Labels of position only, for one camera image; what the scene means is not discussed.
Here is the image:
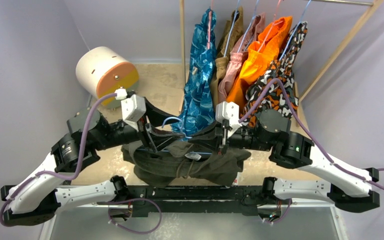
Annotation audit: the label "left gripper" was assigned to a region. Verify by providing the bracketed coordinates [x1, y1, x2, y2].
[92, 97, 185, 151]

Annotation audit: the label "light blue hanger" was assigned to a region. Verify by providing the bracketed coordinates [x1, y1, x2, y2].
[137, 116, 211, 155]

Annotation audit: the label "olive green shorts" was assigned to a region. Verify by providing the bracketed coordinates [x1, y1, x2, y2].
[121, 141, 251, 188]

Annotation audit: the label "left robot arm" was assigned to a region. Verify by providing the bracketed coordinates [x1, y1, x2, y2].
[0, 93, 184, 227]

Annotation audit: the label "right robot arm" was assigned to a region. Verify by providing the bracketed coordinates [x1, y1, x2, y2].
[189, 109, 380, 213]

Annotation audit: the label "blue patterned shorts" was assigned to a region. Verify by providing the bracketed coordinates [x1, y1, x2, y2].
[171, 8, 217, 137]

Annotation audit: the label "camouflage orange black shorts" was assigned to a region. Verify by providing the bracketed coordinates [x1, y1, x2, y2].
[242, 21, 308, 127]

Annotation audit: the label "blue hanger of brown shorts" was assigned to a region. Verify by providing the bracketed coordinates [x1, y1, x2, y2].
[223, 0, 241, 57]

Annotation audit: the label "pink shorts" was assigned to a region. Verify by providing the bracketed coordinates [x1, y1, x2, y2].
[218, 12, 265, 104]

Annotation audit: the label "brown shorts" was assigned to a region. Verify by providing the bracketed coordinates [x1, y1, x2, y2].
[210, 6, 244, 107]

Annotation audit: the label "pink hanger of orange shorts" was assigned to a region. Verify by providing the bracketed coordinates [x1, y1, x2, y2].
[258, 0, 282, 52]

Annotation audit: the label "blue hanger of camouflage shorts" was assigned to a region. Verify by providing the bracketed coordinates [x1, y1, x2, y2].
[279, 0, 312, 60]

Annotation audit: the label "round pastel drawer box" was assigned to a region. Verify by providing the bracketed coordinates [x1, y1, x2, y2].
[75, 46, 139, 99]

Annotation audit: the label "wooden clothes rack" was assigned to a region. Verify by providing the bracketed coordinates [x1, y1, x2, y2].
[178, 0, 384, 127]

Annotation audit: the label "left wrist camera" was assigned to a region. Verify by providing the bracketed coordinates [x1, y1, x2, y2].
[115, 88, 146, 131]

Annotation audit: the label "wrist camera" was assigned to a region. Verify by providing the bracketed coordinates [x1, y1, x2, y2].
[215, 101, 242, 137]
[115, 88, 146, 131]

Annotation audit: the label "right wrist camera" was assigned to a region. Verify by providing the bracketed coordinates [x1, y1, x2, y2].
[215, 101, 242, 137]

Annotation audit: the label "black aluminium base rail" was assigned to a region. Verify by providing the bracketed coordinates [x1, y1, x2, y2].
[47, 183, 315, 220]

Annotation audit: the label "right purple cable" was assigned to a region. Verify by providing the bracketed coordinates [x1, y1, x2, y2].
[239, 77, 384, 226]

